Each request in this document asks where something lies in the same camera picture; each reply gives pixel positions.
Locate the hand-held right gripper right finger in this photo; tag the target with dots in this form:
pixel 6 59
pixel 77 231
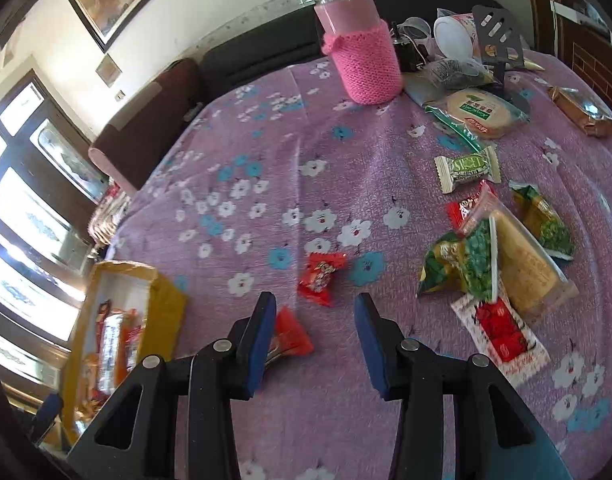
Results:
pixel 373 350

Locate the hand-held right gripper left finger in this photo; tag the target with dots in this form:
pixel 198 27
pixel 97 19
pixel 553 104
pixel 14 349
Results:
pixel 260 345

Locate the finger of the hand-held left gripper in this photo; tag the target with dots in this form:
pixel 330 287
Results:
pixel 48 410

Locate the small red candy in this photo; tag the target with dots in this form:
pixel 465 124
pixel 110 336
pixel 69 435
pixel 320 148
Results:
pixel 322 275
pixel 292 335

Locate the large orange snack packet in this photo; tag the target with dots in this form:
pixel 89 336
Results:
pixel 88 385

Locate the clear yellow-edged snack packet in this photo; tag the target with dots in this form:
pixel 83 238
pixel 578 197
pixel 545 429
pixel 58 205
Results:
pixel 110 350

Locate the yellow cardboard box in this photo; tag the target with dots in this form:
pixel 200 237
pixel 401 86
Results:
pixel 160 310

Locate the red foil snack packet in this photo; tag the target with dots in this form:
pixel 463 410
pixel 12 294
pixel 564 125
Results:
pixel 130 345

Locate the dark red heart-print packet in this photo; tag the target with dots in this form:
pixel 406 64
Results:
pixel 103 312

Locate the red and white snack packet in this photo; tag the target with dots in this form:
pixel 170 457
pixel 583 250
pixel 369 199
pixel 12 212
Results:
pixel 501 335

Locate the green pea snack packet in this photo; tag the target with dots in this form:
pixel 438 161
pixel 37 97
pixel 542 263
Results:
pixel 466 260
pixel 543 225

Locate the clear biscuit packet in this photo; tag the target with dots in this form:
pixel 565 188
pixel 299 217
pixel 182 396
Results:
pixel 526 265

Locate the purple floral tablecloth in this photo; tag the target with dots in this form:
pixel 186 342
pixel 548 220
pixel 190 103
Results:
pixel 286 160

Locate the green and white candy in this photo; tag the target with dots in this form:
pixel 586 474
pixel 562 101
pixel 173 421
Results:
pixel 466 167

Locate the wooden glass-pane door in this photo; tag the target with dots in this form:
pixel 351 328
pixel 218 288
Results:
pixel 35 185

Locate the brown upholstered chair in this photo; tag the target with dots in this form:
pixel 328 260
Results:
pixel 145 120

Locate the round biscuit green packet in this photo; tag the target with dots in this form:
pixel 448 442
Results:
pixel 481 112

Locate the pink bottle with knit sleeve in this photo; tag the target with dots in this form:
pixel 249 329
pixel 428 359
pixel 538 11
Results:
pixel 366 65

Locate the crumpled clear plastic bag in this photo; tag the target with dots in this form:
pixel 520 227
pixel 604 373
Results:
pixel 446 72

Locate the small black object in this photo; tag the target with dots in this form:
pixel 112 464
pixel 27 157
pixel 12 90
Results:
pixel 408 55

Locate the dark sofa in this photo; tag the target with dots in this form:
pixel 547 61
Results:
pixel 266 45

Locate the brown foil wrapper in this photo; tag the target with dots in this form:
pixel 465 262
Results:
pixel 581 109

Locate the clear plastic cup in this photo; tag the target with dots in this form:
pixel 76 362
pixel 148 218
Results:
pixel 416 29

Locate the white cup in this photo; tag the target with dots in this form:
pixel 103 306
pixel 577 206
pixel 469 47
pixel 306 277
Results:
pixel 451 35

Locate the cream cone-shaped object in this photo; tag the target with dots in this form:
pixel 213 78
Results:
pixel 533 64

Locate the black perforated stand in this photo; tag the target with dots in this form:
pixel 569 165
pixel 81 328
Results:
pixel 496 35

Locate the wooden side cabinet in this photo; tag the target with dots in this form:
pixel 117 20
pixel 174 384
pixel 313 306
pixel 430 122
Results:
pixel 586 35

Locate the small wall plaque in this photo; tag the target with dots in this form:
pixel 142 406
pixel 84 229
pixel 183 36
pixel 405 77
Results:
pixel 108 70

